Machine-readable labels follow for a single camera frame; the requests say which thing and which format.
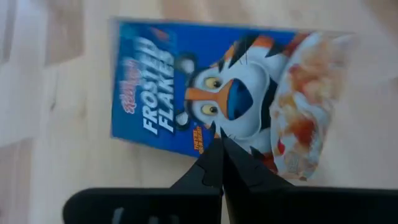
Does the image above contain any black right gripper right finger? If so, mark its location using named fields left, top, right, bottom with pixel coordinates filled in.
left=221, top=128, right=295, bottom=189

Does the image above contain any blue Frosted Flakes cereal box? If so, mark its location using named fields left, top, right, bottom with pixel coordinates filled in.
left=109, top=17, right=358, bottom=182

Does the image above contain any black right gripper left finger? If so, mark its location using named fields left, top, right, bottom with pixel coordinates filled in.
left=170, top=121, right=223, bottom=189

